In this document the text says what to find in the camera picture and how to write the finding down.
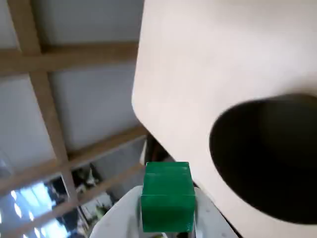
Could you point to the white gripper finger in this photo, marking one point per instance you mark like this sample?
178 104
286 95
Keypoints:
210 223
119 215

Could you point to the green block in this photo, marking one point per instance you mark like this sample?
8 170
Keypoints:
167 198

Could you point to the black pot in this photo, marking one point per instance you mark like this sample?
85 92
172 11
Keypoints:
267 158

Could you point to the dark clutter pile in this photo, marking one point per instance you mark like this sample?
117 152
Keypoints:
86 178

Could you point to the bright screen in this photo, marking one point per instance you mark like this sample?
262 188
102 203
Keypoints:
29 198

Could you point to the wooden frame grey partition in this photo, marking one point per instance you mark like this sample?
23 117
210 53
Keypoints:
37 62

